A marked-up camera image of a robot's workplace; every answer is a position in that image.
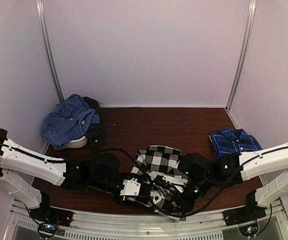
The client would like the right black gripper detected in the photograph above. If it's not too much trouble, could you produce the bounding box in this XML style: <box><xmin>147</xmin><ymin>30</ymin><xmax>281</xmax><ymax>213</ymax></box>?
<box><xmin>165</xmin><ymin>174</ymin><xmax>213</xmax><ymax>214</ymax></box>

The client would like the black white checkered shirt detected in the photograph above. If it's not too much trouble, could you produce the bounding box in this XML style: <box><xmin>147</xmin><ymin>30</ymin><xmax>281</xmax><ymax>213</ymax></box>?
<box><xmin>127</xmin><ymin>145</ymin><xmax>190</xmax><ymax>222</ymax></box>

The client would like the blue plaid shirt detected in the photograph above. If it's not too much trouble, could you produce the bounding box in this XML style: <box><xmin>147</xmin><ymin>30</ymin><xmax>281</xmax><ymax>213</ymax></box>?
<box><xmin>208</xmin><ymin>127</ymin><xmax>262</xmax><ymax>160</ymax></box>

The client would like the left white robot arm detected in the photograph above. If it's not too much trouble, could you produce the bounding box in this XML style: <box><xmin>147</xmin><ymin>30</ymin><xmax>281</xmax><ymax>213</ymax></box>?
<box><xmin>0</xmin><ymin>128</ymin><xmax>151</xmax><ymax>222</ymax></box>

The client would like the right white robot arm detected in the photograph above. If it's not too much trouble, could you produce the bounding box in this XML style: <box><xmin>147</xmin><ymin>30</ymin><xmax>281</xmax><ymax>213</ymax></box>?
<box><xmin>171</xmin><ymin>142</ymin><xmax>288</xmax><ymax>221</ymax></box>

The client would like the right circuit board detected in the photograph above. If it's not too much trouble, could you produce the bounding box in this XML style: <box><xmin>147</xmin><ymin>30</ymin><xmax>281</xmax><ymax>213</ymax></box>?
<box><xmin>238</xmin><ymin>225</ymin><xmax>259</xmax><ymax>238</ymax></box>

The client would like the circuit board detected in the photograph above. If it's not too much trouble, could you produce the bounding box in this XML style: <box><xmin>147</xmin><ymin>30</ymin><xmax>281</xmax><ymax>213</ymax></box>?
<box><xmin>37</xmin><ymin>222</ymin><xmax>58</xmax><ymax>238</ymax></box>
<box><xmin>238</xmin><ymin>225</ymin><xmax>259</xmax><ymax>238</ymax></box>

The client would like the black pinstripe shirt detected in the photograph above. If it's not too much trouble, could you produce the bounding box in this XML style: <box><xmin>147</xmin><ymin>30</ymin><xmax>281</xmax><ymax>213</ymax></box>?
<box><xmin>83</xmin><ymin>96</ymin><xmax>107</xmax><ymax>149</ymax></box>

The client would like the white tray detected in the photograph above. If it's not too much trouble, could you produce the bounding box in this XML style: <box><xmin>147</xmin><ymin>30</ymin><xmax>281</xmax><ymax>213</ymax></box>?
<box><xmin>64</xmin><ymin>136</ymin><xmax>88</xmax><ymax>149</ymax></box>

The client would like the left circuit board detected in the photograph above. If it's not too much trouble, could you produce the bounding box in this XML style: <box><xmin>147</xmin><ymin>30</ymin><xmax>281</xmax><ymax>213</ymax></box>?
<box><xmin>37</xmin><ymin>222</ymin><xmax>58</xmax><ymax>238</ymax></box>

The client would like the crumpled blue dotted shirt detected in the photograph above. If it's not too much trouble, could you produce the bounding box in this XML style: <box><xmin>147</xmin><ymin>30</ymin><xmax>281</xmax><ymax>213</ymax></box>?
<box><xmin>41</xmin><ymin>94</ymin><xmax>95</xmax><ymax>150</ymax></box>

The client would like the left black cable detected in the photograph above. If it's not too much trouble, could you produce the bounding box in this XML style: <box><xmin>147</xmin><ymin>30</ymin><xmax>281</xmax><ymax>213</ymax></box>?
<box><xmin>93</xmin><ymin>147</ymin><xmax>184</xmax><ymax>218</ymax></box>

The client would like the black cable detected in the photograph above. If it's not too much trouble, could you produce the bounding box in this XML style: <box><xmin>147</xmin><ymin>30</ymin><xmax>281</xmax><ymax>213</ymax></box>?
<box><xmin>183</xmin><ymin>169</ymin><xmax>242</xmax><ymax>218</ymax></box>
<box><xmin>93</xmin><ymin>147</ymin><xmax>184</xmax><ymax>218</ymax></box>

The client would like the front aluminium rail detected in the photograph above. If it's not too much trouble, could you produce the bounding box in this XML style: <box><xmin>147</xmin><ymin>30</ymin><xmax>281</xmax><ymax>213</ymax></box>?
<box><xmin>4</xmin><ymin>195</ymin><xmax>288</xmax><ymax>240</ymax></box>

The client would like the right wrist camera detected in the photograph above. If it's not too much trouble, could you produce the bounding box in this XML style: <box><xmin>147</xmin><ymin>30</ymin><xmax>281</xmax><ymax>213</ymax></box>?
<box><xmin>156</xmin><ymin>152</ymin><xmax>212</xmax><ymax>191</ymax></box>

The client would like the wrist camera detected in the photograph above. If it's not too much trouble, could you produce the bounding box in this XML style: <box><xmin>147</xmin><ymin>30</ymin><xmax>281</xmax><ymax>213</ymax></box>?
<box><xmin>156</xmin><ymin>152</ymin><xmax>212</xmax><ymax>191</ymax></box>
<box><xmin>86</xmin><ymin>152</ymin><xmax>142</xmax><ymax>198</ymax></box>

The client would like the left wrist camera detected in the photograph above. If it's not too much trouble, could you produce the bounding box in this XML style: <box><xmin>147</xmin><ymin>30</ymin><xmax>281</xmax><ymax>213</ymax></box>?
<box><xmin>86</xmin><ymin>152</ymin><xmax>142</xmax><ymax>198</ymax></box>

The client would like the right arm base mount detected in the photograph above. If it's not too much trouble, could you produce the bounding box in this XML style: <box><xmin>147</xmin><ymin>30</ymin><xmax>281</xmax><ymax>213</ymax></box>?
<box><xmin>223</xmin><ymin>206</ymin><xmax>266</xmax><ymax>227</ymax></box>

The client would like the right black cable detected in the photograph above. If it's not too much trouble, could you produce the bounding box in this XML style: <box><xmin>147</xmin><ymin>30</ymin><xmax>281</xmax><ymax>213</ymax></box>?
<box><xmin>183</xmin><ymin>169</ymin><xmax>242</xmax><ymax>218</ymax></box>

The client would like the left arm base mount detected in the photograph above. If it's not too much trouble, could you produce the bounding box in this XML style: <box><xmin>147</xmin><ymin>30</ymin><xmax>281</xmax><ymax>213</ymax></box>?
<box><xmin>30</xmin><ymin>206</ymin><xmax>73</xmax><ymax>227</ymax></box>

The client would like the left aluminium frame post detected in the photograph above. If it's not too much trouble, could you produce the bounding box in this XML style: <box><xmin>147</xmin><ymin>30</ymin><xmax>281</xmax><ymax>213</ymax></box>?
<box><xmin>36</xmin><ymin>0</ymin><xmax>64</xmax><ymax>103</ymax></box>

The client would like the aluminium frame post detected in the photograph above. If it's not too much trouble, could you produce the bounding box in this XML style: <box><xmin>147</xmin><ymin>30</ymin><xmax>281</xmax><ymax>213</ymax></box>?
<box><xmin>225</xmin><ymin>0</ymin><xmax>256</xmax><ymax>112</ymax></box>
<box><xmin>36</xmin><ymin>0</ymin><xmax>64</xmax><ymax>103</ymax></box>

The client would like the right aluminium frame post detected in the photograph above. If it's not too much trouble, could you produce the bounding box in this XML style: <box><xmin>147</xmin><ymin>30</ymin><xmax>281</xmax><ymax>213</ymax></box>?
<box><xmin>225</xmin><ymin>0</ymin><xmax>256</xmax><ymax>112</ymax></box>

